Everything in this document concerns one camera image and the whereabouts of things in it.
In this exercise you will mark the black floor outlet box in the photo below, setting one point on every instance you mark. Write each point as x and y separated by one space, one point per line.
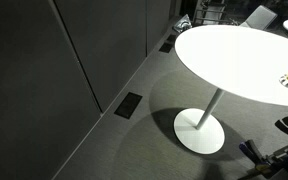
128 105
166 47
171 38

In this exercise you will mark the metal chair frame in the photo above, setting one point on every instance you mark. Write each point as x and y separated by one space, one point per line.
214 11

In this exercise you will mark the shiny metallic floor object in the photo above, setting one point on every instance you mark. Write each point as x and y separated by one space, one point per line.
183 23

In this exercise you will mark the white table pedestal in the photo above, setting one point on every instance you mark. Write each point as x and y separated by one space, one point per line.
200 133

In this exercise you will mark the grey chair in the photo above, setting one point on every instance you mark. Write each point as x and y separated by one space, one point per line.
259 17

